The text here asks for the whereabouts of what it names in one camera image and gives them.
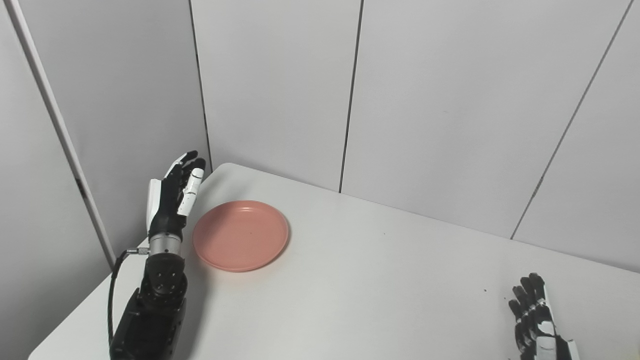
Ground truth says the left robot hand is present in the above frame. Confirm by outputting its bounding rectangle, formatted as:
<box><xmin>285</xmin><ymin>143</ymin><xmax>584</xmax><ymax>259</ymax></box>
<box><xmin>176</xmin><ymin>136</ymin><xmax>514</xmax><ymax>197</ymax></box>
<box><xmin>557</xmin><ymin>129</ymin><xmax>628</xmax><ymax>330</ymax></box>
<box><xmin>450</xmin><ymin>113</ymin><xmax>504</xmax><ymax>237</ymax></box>
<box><xmin>145</xmin><ymin>150</ymin><xmax>207</xmax><ymax>241</ymax></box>

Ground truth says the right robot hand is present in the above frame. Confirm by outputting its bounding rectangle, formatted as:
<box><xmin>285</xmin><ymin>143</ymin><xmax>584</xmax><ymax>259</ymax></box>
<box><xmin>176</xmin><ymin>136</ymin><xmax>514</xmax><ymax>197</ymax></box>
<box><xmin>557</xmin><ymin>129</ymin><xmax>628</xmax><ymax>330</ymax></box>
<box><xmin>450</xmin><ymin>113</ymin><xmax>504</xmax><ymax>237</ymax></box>
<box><xmin>508</xmin><ymin>272</ymin><xmax>581</xmax><ymax>360</ymax></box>

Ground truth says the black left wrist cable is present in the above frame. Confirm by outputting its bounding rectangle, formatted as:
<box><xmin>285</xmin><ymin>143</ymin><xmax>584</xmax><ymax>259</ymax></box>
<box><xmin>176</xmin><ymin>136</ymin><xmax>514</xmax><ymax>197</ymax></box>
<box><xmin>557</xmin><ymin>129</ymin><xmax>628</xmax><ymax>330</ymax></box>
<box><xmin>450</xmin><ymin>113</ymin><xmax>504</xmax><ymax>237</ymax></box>
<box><xmin>106</xmin><ymin>247</ymin><xmax>150</xmax><ymax>351</ymax></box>

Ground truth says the pink plate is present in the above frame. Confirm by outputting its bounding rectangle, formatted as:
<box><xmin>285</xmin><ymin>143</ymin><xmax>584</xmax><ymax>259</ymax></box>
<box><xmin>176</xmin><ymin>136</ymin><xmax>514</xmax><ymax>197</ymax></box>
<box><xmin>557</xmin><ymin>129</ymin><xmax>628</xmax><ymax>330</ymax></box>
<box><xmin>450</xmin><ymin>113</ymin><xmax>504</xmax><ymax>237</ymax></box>
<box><xmin>192</xmin><ymin>200</ymin><xmax>290</xmax><ymax>273</ymax></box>

